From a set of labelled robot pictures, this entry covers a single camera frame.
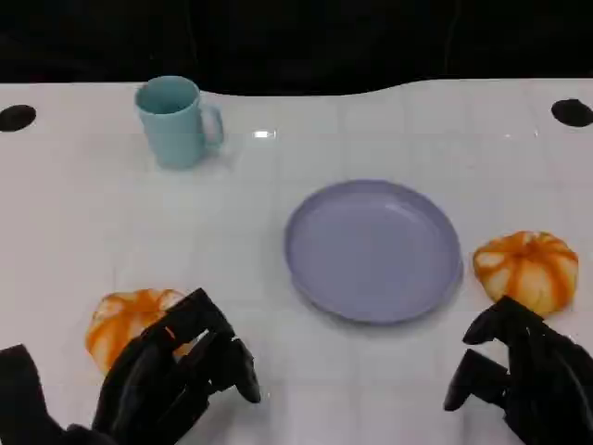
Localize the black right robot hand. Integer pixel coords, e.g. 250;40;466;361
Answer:
443;295;593;445

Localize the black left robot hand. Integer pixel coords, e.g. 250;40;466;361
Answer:
91;286;262;445

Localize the black round table grommet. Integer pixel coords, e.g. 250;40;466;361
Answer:
0;104;37;134
550;97;593;128

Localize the pale green mug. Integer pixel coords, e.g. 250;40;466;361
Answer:
133;75;226;171

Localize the orange and white bread roll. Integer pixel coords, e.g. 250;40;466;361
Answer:
84;288;187;373
472;230;580;319

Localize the lilac plate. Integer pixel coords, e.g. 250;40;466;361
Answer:
283;179;464;325

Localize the black backdrop cloth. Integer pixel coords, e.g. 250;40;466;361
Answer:
0;0;593;97

